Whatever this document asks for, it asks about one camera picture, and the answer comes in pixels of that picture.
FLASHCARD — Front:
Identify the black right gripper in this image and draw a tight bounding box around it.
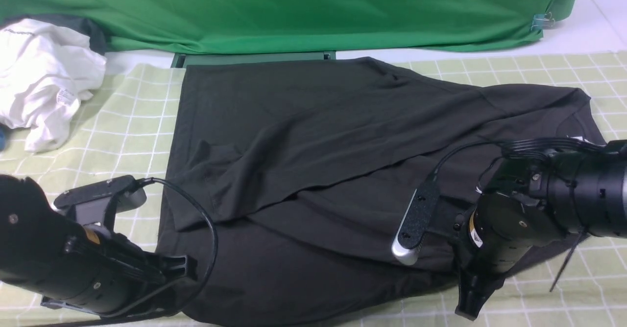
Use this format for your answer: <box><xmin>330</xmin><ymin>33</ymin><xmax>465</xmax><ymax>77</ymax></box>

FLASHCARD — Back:
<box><xmin>455</xmin><ymin>189</ymin><xmax>564</xmax><ymax>321</ymax></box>

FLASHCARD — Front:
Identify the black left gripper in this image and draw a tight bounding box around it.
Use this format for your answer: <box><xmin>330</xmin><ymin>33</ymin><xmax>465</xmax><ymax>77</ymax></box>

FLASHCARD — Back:
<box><xmin>29</xmin><ymin>226</ymin><xmax>197</xmax><ymax>320</ymax></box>

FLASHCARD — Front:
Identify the dark gray long-sleeve shirt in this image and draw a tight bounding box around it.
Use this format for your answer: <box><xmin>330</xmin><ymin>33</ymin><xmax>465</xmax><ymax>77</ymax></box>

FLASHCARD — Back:
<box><xmin>167</xmin><ymin>58</ymin><xmax>605</xmax><ymax>327</ymax></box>

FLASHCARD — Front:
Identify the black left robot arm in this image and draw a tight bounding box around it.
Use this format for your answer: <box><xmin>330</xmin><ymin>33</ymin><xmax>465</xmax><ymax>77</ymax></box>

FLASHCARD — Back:
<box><xmin>0</xmin><ymin>175</ymin><xmax>197</xmax><ymax>319</ymax></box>

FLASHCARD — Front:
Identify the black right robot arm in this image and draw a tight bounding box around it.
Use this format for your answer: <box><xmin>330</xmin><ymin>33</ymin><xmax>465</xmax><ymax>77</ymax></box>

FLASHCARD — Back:
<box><xmin>455</xmin><ymin>138</ymin><xmax>626</xmax><ymax>321</ymax></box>

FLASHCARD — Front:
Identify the crumpled white shirt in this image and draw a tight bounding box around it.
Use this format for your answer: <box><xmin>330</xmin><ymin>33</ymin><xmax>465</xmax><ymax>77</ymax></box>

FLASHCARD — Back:
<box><xmin>1</xmin><ymin>19</ymin><xmax>107</xmax><ymax>153</ymax></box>

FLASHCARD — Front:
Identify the green checkered tablecloth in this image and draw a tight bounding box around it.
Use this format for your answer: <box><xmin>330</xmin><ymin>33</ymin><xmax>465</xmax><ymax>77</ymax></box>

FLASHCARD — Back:
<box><xmin>1</xmin><ymin>52</ymin><xmax>627</xmax><ymax>327</ymax></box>

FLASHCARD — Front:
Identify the blue object at edge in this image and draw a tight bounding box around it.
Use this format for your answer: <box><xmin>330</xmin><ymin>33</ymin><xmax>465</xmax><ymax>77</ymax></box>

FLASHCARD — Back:
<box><xmin>0</xmin><ymin>126</ymin><xmax>7</xmax><ymax>151</ymax></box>

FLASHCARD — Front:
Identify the dark gray garment behind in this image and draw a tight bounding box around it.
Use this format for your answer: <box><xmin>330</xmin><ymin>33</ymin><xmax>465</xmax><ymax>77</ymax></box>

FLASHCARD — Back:
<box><xmin>1</xmin><ymin>13</ymin><xmax>108</xmax><ymax>56</ymax></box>

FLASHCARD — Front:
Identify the green binder clip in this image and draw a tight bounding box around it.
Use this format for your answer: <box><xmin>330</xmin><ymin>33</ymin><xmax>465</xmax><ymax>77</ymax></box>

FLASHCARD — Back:
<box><xmin>530</xmin><ymin>12</ymin><xmax>556</xmax><ymax>32</ymax></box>

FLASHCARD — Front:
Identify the green backdrop cloth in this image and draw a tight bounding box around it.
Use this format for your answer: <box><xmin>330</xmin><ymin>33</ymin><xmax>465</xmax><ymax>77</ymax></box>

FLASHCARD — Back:
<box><xmin>1</xmin><ymin>0</ymin><xmax>575</xmax><ymax>54</ymax></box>

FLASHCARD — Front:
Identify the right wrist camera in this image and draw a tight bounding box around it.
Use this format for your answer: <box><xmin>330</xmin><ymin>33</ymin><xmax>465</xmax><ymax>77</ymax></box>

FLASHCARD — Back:
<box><xmin>391</xmin><ymin>178</ymin><xmax>440</xmax><ymax>265</ymax></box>

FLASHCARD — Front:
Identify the black left camera cable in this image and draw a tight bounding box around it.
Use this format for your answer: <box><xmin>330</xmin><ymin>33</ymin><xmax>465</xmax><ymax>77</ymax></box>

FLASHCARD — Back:
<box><xmin>98</xmin><ymin>177</ymin><xmax>219</xmax><ymax>318</ymax></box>

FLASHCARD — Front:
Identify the black camera cable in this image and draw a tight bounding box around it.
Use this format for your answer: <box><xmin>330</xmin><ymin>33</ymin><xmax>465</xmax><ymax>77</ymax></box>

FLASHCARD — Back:
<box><xmin>431</xmin><ymin>137</ymin><xmax>608</xmax><ymax>186</ymax></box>
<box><xmin>98</xmin><ymin>177</ymin><xmax>219</xmax><ymax>318</ymax></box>

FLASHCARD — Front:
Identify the black right camera cable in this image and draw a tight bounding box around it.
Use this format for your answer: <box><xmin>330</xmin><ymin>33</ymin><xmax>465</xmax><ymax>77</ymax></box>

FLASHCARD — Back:
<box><xmin>431</xmin><ymin>137</ymin><xmax>608</xmax><ymax>186</ymax></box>

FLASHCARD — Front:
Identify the green metal rail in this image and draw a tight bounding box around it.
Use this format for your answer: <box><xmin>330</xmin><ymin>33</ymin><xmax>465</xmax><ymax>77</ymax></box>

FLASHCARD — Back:
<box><xmin>171</xmin><ymin>51</ymin><xmax>336</xmax><ymax>69</ymax></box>

